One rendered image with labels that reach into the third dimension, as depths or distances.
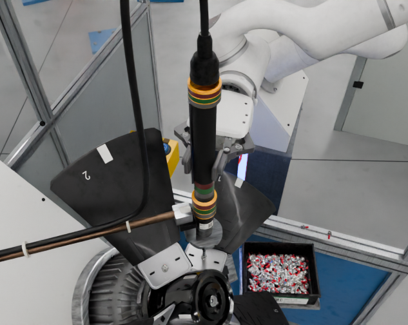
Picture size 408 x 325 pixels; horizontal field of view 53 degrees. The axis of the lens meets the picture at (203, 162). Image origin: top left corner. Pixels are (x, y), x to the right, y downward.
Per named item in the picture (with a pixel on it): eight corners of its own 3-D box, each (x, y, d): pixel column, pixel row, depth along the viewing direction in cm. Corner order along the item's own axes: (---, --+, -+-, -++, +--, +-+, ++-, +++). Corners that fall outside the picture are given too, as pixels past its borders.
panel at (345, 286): (165, 282, 197) (152, 201, 147) (165, 280, 197) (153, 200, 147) (340, 337, 180) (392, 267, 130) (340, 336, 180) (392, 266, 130)
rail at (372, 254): (139, 202, 146) (136, 189, 140) (144, 193, 149) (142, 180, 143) (406, 276, 128) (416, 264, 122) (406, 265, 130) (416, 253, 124)
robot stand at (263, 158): (220, 216, 235) (227, 88, 165) (272, 229, 229) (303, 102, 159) (205, 262, 216) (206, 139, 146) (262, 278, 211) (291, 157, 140)
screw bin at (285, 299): (240, 303, 119) (242, 293, 114) (240, 251, 130) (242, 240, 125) (316, 306, 119) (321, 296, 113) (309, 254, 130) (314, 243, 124)
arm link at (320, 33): (362, -58, 57) (187, 42, 72) (398, 37, 65) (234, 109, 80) (356, -74, 64) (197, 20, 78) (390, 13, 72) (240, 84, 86)
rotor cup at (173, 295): (180, 353, 84) (229, 356, 76) (131, 318, 78) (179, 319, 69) (202, 288, 93) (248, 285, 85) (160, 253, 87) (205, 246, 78)
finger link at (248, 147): (266, 143, 67) (242, 160, 65) (233, 118, 71) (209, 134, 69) (267, 138, 66) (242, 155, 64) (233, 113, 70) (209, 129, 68)
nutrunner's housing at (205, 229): (197, 251, 80) (193, 46, 45) (191, 234, 82) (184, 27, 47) (216, 246, 80) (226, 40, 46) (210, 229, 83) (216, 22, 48)
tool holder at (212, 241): (181, 257, 76) (178, 229, 69) (172, 226, 81) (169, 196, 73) (227, 244, 78) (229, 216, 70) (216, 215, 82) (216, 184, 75)
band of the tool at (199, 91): (193, 113, 52) (193, 95, 50) (184, 92, 55) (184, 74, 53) (225, 106, 53) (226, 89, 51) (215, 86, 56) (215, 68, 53)
